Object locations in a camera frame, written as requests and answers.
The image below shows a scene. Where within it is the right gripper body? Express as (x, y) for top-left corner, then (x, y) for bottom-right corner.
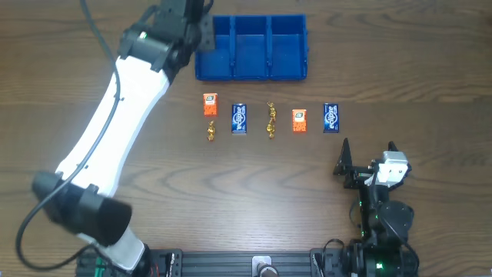
(343, 165), (380, 190)

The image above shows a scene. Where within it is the blue candy pack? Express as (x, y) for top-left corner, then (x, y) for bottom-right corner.
(231, 102), (248, 135)
(322, 102), (341, 134)

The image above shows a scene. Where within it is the orange candy box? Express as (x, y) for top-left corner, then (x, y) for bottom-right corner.
(202, 92), (219, 117)
(291, 108), (308, 133)

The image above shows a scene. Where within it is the blue tray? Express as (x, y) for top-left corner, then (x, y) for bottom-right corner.
(194, 14), (309, 82)

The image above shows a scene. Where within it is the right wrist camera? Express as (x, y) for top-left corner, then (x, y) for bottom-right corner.
(371, 150), (410, 189)

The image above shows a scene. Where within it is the mounting rail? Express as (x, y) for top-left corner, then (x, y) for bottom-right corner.
(75, 248), (349, 277)

